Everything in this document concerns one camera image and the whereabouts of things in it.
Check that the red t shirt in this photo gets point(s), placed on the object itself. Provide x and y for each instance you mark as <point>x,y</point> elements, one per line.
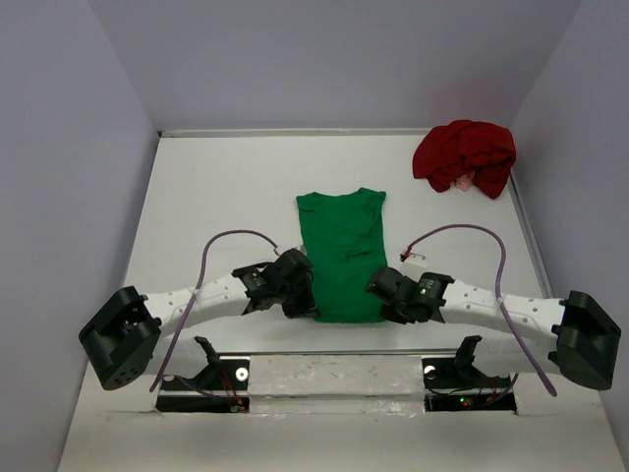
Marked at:
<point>466,153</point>

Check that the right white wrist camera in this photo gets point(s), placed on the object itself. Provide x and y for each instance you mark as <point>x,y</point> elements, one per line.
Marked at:
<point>411,261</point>

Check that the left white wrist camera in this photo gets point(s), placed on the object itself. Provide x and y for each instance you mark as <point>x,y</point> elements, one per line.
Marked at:
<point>281,249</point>

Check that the green t shirt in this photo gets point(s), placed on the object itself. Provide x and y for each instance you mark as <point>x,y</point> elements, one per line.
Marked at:
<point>343,237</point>

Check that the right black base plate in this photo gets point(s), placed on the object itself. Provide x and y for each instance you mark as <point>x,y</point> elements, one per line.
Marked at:
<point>448,389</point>

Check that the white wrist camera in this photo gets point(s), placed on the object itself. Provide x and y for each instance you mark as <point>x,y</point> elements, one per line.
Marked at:
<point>281,249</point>
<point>411,261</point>

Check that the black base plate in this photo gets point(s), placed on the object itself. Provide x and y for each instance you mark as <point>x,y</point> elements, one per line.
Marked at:
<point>221,387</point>
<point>448,389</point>

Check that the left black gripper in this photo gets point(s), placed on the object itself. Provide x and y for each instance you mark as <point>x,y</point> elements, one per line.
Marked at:
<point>306,306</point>

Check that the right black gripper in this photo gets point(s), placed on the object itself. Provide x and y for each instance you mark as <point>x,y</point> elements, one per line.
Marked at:
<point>389,312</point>

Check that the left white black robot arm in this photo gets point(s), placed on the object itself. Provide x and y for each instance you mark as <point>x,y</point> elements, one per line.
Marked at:
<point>132,333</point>

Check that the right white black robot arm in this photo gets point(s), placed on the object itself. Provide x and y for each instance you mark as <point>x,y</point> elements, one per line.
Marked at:
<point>573,337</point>

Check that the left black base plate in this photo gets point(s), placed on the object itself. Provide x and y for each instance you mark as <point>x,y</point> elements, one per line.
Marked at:
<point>221,387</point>

